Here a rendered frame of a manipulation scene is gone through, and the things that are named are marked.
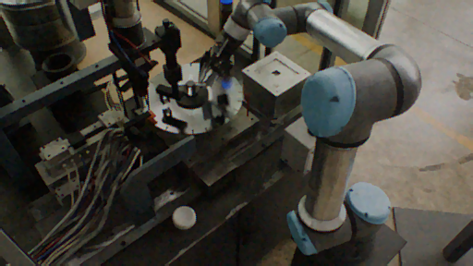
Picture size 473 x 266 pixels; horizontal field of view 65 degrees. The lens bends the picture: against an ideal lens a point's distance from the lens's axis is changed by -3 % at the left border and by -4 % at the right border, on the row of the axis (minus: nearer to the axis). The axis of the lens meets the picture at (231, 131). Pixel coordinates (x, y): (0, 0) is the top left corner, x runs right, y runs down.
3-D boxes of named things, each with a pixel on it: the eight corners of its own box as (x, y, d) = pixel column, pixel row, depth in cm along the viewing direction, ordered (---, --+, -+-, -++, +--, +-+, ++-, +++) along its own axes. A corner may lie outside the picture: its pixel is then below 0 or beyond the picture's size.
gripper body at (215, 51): (201, 69, 112) (222, 36, 106) (203, 56, 119) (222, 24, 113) (224, 80, 115) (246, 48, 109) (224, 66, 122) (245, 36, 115)
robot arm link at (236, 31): (229, 11, 111) (253, 25, 114) (222, 24, 113) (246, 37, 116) (230, 21, 105) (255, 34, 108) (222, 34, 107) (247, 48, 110)
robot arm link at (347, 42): (459, 61, 66) (321, -11, 104) (408, 74, 63) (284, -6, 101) (443, 115, 73) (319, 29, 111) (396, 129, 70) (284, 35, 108)
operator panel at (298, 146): (331, 119, 146) (339, 90, 135) (354, 136, 141) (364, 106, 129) (279, 157, 134) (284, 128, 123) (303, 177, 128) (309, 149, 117)
